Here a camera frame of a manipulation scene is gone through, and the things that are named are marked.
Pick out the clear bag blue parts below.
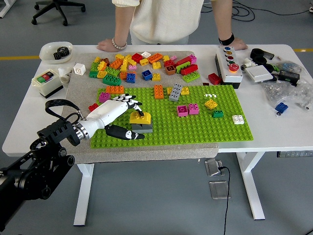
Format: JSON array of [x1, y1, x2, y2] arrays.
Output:
[[275, 61, 303, 74]]

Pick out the white pipe fitting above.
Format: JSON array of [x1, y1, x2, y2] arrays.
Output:
[[240, 57, 257, 72]]

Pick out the push-button control box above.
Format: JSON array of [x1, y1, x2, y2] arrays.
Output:
[[214, 46, 244, 89]]

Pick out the black floor cable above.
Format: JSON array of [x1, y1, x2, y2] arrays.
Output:
[[201, 0, 313, 22]]

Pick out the person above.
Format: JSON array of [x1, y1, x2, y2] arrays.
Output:
[[112, 0, 205, 46]]

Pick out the black wristwatch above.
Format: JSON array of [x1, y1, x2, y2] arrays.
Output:
[[218, 32, 235, 46]]

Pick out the person's left hand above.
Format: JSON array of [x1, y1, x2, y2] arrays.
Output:
[[231, 39, 248, 51]]

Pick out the white switch box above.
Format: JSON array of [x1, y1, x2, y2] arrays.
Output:
[[31, 69, 64, 99]]

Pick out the white tube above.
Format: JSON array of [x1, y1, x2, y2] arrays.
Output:
[[58, 67, 73, 84]]

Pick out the green long brick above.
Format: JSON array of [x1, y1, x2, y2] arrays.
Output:
[[102, 74, 122, 86], [175, 62, 191, 74]]

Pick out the black power cord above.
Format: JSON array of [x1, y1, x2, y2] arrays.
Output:
[[217, 165, 232, 235]]

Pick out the black gear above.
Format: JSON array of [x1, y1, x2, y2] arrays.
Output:
[[53, 47, 72, 60]]

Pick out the grey-brown mat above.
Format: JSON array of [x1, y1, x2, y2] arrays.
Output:
[[52, 50, 219, 165]]

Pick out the table height control panel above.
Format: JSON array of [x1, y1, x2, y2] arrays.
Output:
[[276, 150, 313, 158]]

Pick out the orange long brick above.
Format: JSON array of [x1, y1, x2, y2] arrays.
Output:
[[105, 85, 125, 95]]

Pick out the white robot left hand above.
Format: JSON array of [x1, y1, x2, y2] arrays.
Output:
[[83, 94, 146, 141]]

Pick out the beaded bracelet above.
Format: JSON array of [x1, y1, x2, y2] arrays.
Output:
[[112, 37, 128, 50]]

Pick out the black office chair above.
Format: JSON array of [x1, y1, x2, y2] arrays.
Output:
[[31, 0, 87, 26]]

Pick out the black power adapter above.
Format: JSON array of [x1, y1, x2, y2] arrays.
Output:
[[278, 70, 300, 86]]

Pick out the white switch plate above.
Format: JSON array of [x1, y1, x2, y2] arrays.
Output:
[[244, 65, 274, 83]]

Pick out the grey sloped brick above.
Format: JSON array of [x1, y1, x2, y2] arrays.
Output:
[[131, 122, 154, 134]]

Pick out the person's right hand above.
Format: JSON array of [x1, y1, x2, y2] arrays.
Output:
[[97, 38, 118, 53]]

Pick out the white table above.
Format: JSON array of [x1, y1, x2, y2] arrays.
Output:
[[1, 44, 313, 227]]

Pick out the white furniture leg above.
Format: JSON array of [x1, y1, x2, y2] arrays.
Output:
[[0, 0, 17, 18]]

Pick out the green baseplate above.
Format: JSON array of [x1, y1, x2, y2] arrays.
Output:
[[89, 84, 254, 149]]

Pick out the white bowl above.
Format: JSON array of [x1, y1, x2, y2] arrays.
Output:
[[39, 42, 74, 65]]

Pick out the white cube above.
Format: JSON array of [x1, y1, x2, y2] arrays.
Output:
[[73, 63, 87, 76]]

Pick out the metal floor socket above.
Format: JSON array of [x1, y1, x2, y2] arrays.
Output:
[[204, 158, 224, 177], [208, 180, 230, 200]]

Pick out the clear bag of screws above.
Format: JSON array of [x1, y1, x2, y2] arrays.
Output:
[[261, 78, 313, 111]]

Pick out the yellow curved brick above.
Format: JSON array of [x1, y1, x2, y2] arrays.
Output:
[[129, 111, 152, 125]]

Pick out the grey long brick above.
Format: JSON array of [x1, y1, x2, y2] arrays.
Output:
[[169, 83, 183, 102]]

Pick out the red long brick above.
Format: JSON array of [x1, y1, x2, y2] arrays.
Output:
[[180, 64, 199, 76], [176, 56, 193, 67]]

